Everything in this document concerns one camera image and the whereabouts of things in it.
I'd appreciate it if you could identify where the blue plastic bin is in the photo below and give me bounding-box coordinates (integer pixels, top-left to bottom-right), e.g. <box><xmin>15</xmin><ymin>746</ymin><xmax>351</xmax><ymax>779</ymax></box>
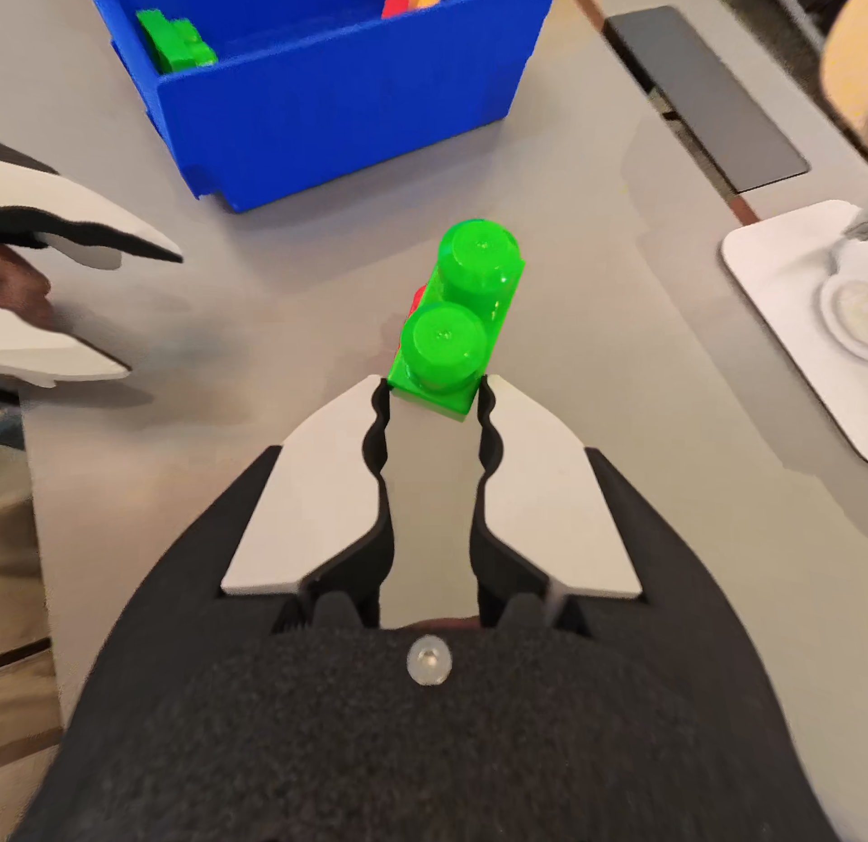
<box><xmin>82</xmin><ymin>0</ymin><xmax>564</xmax><ymax>213</ymax></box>

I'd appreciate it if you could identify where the person's left hand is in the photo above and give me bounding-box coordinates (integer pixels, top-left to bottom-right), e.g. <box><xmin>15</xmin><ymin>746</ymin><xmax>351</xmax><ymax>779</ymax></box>
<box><xmin>0</xmin><ymin>243</ymin><xmax>54</xmax><ymax>331</ymax></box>

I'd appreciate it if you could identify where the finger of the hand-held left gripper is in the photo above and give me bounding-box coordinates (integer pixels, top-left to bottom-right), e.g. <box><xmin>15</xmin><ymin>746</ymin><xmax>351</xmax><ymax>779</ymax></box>
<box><xmin>0</xmin><ymin>144</ymin><xmax>185</xmax><ymax>270</ymax></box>
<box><xmin>0</xmin><ymin>307</ymin><xmax>134</xmax><ymax>390</ymax></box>

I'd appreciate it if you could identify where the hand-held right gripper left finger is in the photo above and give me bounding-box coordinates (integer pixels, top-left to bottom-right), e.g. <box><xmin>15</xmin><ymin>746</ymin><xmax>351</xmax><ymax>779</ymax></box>
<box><xmin>222</xmin><ymin>377</ymin><xmax>394</xmax><ymax>596</ymax></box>

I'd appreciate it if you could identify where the white document stand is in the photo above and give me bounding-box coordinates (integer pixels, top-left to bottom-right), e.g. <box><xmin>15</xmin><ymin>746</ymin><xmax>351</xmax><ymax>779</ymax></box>
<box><xmin>721</xmin><ymin>198</ymin><xmax>868</xmax><ymax>463</ymax></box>

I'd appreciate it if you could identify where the black inset table panel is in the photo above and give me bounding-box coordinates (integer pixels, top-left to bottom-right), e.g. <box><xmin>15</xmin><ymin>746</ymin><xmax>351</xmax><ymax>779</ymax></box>
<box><xmin>604</xmin><ymin>5</ymin><xmax>811</xmax><ymax>194</ymax></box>

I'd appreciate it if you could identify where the green double toy block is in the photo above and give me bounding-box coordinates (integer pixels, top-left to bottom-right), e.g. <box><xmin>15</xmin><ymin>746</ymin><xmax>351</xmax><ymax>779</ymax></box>
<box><xmin>387</xmin><ymin>218</ymin><xmax>527</xmax><ymax>420</ymax></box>

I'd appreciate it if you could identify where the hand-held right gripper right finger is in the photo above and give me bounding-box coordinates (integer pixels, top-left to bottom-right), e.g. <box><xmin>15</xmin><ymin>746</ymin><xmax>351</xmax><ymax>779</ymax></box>
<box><xmin>470</xmin><ymin>374</ymin><xmax>642</xmax><ymax>599</ymax></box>

